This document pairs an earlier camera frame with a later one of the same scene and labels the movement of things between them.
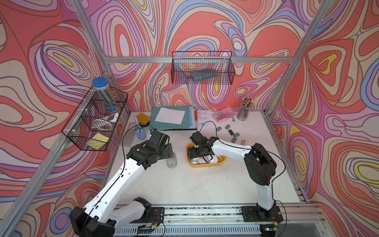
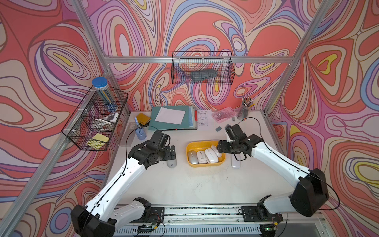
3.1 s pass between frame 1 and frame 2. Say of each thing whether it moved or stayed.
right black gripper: moved
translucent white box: stayed
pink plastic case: stayed
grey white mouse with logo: stayed
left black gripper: stayed
